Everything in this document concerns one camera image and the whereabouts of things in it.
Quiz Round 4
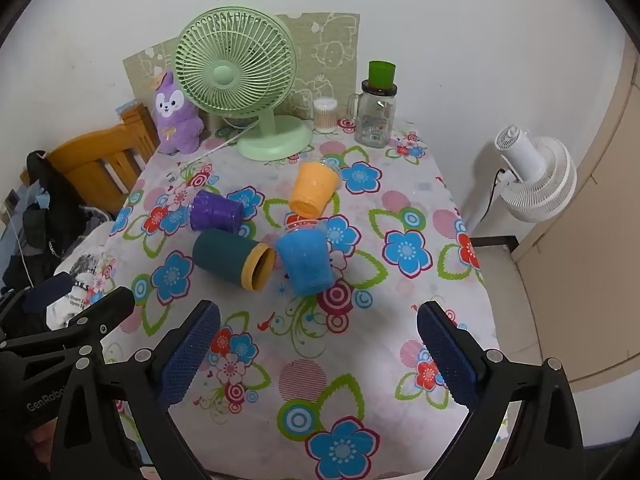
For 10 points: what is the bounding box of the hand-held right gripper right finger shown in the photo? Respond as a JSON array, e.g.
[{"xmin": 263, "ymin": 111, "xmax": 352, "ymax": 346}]
[{"xmin": 416, "ymin": 301, "xmax": 587, "ymax": 480}]

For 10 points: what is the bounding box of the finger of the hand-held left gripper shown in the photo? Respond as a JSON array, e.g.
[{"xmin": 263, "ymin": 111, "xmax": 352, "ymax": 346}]
[{"xmin": 60, "ymin": 286, "xmax": 137, "ymax": 356}]

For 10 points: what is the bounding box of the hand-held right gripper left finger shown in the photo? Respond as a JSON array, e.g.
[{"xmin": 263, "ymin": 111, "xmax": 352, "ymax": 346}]
[{"xmin": 50, "ymin": 300, "xmax": 221, "ymax": 480}]

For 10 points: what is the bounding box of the dark green cup yellow rim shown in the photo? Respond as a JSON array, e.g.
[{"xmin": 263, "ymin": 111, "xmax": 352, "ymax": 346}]
[{"xmin": 192, "ymin": 229, "xmax": 277, "ymax": 292}]

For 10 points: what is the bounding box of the purple cup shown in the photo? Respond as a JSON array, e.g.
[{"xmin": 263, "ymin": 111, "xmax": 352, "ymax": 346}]
[{"xmin": 189, "ymin": 189, "xmax": 245, "ymax": 234}]

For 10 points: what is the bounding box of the blue cup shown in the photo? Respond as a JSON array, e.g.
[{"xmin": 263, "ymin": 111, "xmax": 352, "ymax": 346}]
[{"xmin": 274, "ymin": 220, "xmax": 335, "ymax": 297}]

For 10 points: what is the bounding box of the orange cup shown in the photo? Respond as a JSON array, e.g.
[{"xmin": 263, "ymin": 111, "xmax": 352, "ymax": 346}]
[{"xmin": 289, "ymin": 158, "xmax": 345, "ymax": 219}]

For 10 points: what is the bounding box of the green plastic cup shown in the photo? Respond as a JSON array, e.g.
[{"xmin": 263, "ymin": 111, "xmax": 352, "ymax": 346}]
[{"xmin": 368, "ymin": 60, "xmax": 397, "ymax": 89}]

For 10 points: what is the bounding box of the white printed cloth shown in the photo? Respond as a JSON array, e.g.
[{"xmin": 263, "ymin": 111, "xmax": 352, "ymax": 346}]
[{"xmin": 47, "ymin": 245, "xmax": 118, "ymax": 332}]

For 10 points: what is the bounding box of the floral tablecloth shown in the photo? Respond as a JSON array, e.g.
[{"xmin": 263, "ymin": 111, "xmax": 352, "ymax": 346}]
[{"xmin": 97, "ymin": 120, "xmax": 503, "ymax": 480}]

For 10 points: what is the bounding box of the dark clothes pile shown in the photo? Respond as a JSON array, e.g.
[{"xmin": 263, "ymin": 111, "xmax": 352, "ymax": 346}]
[{"xmin": 0, "ymin": 150, "xmax": 108, "ymax": 333}]

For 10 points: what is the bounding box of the wooden chair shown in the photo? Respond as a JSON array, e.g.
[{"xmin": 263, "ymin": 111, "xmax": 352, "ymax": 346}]
[{"xmin": 20, "ymin": 107, "xmax": 162, "ymax": 216}]

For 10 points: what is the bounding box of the beige cabinet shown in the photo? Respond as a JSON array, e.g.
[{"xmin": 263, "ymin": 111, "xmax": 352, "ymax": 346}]
[{"xmin": 510, "ymin": 35, "xmax": 640, "ymax": 391}]

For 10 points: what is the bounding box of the white floor fan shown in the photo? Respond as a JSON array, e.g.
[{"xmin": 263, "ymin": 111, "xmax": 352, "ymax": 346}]
[{"xmin": 494, "ymin": 125, "xmax": 578, "ymax": 221}]

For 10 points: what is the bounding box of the purple plush toy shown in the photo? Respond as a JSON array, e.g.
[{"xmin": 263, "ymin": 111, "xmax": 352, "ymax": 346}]
[{"xmin": 151, "ymin": 70, "xmax": 205, "ymax": 156}]

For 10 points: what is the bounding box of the glass mug jar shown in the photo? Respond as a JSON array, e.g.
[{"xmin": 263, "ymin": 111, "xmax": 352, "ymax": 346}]
[{"xmin": 346, "ymin": 80, "xmax": 399, "ymax": 149}]

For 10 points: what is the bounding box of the green desk fan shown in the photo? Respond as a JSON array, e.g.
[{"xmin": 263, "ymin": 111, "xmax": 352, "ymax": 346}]
[{"xmin": 173, "ymin": 6, "xmax": 313, "ymax": 162}]

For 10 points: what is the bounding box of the cotton swab container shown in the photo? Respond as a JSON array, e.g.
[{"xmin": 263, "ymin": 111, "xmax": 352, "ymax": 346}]
[{"xmin": 313, "ymin": 96, "xmax": 339, "ymax": 135}]

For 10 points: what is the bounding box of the black fan cable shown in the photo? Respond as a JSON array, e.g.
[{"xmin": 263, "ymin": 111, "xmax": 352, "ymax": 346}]
[{"xmin": 462, "ymin": 167, "xmax": 505, "ymax": 235}]

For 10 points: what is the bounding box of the white fan cable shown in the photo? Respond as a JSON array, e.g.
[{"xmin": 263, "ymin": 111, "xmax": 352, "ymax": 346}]
[{"xmin": 192, "ymin": 127, "xmax": 258, "ymax": 165}]

